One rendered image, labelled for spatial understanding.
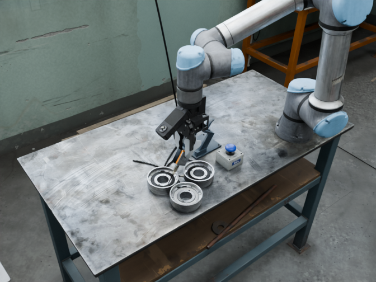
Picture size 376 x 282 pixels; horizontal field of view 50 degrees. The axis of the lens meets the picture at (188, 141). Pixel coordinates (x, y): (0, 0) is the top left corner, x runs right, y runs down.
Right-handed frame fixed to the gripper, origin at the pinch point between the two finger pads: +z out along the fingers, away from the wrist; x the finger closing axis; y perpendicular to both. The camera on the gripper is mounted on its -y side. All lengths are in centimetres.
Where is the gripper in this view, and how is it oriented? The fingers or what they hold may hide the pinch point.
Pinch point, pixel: (182, 154)
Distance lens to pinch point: 128.6
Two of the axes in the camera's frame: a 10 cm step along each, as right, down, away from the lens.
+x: -6.5, -4.8, 5.9
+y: 7.6, -3.8, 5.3
